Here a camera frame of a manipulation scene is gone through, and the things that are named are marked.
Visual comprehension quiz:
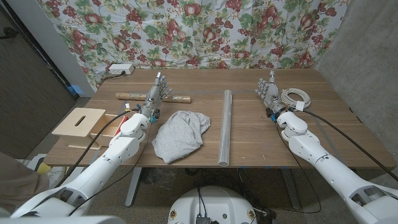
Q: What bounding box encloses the clear plastic wrap roll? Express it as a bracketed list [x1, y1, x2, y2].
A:
[217, 89, 233, 167]

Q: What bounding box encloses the wooden box with slot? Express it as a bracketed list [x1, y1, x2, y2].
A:
[51, 107, 108, 151]

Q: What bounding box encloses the person in brown clothing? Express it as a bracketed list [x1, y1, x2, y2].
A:
[0, 151, 50, 215]

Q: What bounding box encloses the thin black hanging cable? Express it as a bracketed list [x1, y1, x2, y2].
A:
[275, 123, 322, 214]

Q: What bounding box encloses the coiled white cable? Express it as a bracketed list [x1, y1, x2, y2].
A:
[280, 88, 312, 112]

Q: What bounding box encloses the yellow black floor object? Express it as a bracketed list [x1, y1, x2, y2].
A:
[36, 161, 52, 175]

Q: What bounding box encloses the white power strip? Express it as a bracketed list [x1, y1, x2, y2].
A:
[108, 63, 135, 75]

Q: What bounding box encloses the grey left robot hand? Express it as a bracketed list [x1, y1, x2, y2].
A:
[141, 72, 174, 124]

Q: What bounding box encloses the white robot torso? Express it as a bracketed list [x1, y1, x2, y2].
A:
[167, 185, 257, 224]

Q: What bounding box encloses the black power cord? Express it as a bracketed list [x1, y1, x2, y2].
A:
[99, 71, 127, 83]

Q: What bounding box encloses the grey table leg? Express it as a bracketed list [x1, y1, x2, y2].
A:
[281, 167, 302, 210]
[124, 167, 143, 208]

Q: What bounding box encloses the floral fruit print backdrop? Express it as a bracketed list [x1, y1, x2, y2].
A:
[35, 0, 351, 91]

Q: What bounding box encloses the grey shirt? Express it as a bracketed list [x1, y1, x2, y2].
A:
[151, 110, 211, 165]

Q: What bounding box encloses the black door handle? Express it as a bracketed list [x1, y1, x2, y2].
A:
[0, 27, 19, 40]

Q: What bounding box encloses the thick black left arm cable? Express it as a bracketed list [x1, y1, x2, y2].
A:
[55, 108, 141, 188]

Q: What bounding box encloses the brown patterned paper roll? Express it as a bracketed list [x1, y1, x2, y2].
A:
[115, 92, 192, 104]

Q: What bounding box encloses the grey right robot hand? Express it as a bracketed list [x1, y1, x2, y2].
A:
[254, 69, 289, 119]

